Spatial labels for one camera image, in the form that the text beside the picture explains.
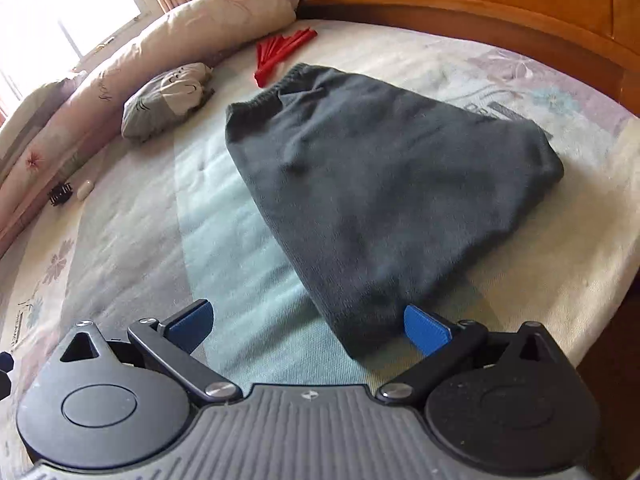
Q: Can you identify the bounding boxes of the pink floral folded quilt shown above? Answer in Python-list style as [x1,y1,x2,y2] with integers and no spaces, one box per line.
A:
[0,0,299,256]

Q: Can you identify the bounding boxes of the black hair claw clip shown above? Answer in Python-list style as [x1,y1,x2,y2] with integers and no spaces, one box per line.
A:
[47,182,76,208]

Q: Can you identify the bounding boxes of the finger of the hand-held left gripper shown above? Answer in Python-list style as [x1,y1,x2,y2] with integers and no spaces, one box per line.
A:
[0,351,14,401]

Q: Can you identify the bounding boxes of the grey printed cloth bundle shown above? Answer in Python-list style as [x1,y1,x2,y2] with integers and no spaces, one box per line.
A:
[121,62,216,144]

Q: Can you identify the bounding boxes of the bright window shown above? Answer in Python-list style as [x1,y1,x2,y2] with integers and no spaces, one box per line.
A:
[0,0,144,116]

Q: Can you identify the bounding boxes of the red folding fan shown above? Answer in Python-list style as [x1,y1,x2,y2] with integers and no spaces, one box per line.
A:
[254,29,319,86]

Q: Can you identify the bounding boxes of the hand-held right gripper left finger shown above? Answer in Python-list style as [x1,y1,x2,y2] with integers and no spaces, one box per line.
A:
[60,299,242,407]

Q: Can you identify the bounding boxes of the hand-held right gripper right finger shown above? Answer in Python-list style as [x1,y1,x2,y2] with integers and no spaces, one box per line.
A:
[377,304,557,406]

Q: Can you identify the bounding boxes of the dark grey pants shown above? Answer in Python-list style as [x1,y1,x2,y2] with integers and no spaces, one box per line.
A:
[224,62,566,361]

